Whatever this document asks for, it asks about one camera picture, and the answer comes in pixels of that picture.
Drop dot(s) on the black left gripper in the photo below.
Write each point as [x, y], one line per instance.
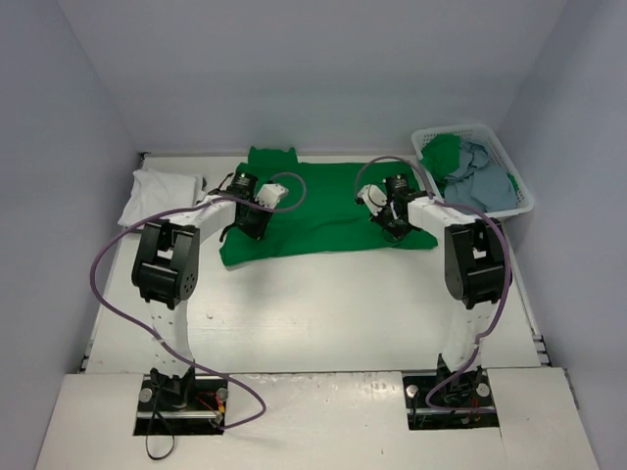
[251, 223]

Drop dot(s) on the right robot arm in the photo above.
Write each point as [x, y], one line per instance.
[475, 260]

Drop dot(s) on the light blue t-shirt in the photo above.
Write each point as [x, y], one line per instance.
[478, 182]

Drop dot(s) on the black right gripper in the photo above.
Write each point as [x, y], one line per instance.
[393, 223]

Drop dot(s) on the white plastic laundry basket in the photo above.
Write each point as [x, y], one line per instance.
[485, 136]

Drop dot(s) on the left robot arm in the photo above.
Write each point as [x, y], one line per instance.
[166, 266]

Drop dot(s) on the white t-shirt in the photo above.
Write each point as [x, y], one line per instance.
[155, 191]

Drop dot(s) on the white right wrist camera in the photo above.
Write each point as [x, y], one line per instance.
[372, 197]

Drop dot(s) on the green t-shirt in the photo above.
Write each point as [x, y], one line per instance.
[328, 220]

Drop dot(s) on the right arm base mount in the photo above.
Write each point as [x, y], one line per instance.
[465, 404]

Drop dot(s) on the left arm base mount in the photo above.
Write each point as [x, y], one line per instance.
[203, 414]

